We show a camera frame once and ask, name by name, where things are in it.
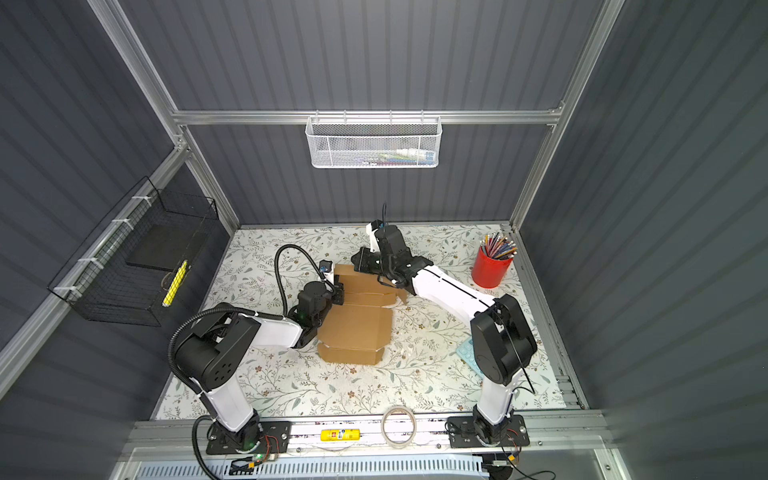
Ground brown cardboard box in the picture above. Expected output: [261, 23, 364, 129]
[317, 264, 408, 366]

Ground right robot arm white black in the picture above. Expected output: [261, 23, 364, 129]
[352, 219, 538, 428]

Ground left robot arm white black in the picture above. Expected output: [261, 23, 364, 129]
[168, 260, 344, 436]

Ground red metal pencil cup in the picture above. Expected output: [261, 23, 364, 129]
[471, 247, 513, 289]

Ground markers in white basket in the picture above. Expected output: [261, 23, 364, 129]
[355, 148, 438, 167]

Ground bundle of coloured pencils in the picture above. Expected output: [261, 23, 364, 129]
[480, 233, 518, 261]

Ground teal calculator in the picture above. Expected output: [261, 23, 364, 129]
[456, 338, 482, 376]

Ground yellow spirit level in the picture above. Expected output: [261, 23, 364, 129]
[321, 429, 361, 442]

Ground yellow striped tool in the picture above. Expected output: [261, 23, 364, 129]
[161, 260, 189, 308]

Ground black foam pad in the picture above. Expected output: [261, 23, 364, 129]
[126, 225, 208, 272]

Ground clear tape roll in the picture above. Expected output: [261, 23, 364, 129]
[379, 405, 417, 449]

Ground black corrugated cable hose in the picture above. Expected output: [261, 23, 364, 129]
[167, 243, 325, 480]

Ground white wire mesh basket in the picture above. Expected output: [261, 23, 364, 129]
[305, 115, 443, 169]

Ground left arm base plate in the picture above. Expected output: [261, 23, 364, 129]
[205, 421, 292, 455]

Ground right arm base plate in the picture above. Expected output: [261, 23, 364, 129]
[444, 407, 530, 448]

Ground black wire mesh basket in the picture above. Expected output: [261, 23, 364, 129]
[48, 180, 219, 327]

